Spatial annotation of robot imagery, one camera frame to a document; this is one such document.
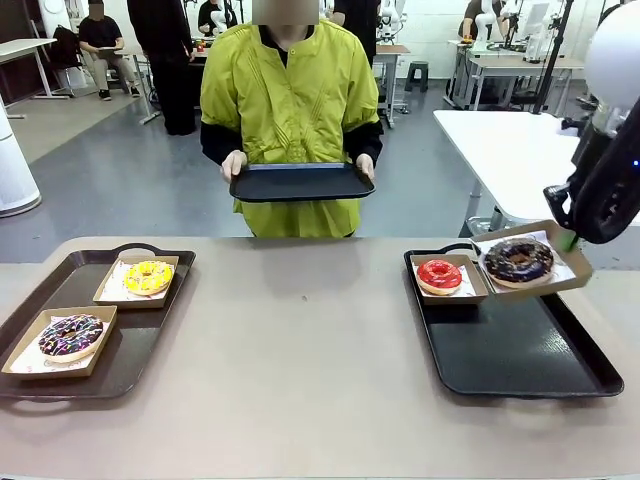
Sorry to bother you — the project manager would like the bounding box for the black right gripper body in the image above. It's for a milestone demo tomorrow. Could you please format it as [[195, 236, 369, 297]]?
[[567, 124, 601, 201]]

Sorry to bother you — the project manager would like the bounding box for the cardboard box with printed liner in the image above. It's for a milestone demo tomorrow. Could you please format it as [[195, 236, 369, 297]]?
[[409, 253, 490, 306], [92, 254, 180, 310], [472, 219, 595, 305], [1, 305, 119, 381]]

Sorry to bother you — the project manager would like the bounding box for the dark chocolate glazed donut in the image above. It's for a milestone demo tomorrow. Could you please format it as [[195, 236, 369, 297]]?
[[483, 238, 555, 290]]

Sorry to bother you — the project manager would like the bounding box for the red glazed donut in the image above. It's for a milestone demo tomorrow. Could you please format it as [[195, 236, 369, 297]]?
[[416, 259, 463, 296]]

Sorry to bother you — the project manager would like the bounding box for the small black serving tray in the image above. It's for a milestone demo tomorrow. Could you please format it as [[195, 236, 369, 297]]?
[[229, 162, 376, 204]]

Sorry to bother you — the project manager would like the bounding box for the yellow glazed sprinkled donut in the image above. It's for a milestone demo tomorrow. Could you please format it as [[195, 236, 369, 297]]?
[[123, 260, 175, 296]]

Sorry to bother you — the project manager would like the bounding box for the purple-sprinkled chocolate donut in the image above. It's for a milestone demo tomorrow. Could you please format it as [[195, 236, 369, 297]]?
[[38, 313, 105, 364]]

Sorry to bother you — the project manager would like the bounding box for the person's left forearm black sleeve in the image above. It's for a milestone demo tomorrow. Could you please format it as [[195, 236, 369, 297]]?
[[343, 119, 384, 169]]

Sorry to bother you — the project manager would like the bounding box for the person's right forearm black sleeve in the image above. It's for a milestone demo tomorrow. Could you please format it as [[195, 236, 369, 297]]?
[[200, 122, 245, 169]]

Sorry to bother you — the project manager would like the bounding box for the large black serving tray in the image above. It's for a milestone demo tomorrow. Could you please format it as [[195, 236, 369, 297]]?
[[403, 243, 625, 400]]

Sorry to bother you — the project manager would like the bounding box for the brown plastic serving tray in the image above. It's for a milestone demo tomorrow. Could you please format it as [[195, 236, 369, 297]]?
[[0, 243, 196, 400]]

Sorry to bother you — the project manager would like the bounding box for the person's left hand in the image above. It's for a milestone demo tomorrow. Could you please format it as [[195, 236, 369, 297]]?
[[353, 153, 376, 180]]

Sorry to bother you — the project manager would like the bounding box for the person's right hand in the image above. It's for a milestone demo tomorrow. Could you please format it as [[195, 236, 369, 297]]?
[[221, 150, 249, 184]]

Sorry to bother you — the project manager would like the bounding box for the large white table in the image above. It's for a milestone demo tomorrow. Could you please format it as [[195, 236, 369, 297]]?
[[432, 109, 596, 239]]

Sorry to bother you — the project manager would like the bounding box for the black tripod pole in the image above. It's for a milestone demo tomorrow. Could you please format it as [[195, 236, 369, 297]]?
[[532, 0, 575, 115]]

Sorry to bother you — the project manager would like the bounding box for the grey workbench with equipment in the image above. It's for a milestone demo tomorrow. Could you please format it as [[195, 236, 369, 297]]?
[[467, 52, 586, 112]]

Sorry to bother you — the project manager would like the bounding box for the dark grey plastic stool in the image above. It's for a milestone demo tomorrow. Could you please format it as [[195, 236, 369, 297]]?
[[404, 60, 431, 93]]

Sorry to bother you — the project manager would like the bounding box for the standing person in black clothes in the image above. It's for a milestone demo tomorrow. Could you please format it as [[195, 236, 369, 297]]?
[[127, 0, 197, 136], [332, 0, 380, 66]]

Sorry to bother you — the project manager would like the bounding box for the person in yellow-green jacket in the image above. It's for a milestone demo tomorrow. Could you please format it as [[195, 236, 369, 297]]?
[[199, 0, 384, 239]]

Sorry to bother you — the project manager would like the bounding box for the seated person in black shirt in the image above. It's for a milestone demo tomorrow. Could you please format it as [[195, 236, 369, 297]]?
[[77, 0, 142, 102]]

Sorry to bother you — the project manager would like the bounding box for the black chair with jacket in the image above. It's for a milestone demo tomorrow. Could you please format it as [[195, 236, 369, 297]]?
[[49, 24, 85, 94]]

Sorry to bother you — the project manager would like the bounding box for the white cylindrical floor unit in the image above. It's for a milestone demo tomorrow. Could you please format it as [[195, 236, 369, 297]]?
[[0, 102, 44, 219]]

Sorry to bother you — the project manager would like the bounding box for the white desk with metal legs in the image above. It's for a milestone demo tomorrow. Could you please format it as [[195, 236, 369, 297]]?
[[0, 38, 70, 101]]

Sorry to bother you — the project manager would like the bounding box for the black cable sleeve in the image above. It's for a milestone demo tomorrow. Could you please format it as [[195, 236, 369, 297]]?
[[571, 112, 640, 245]]

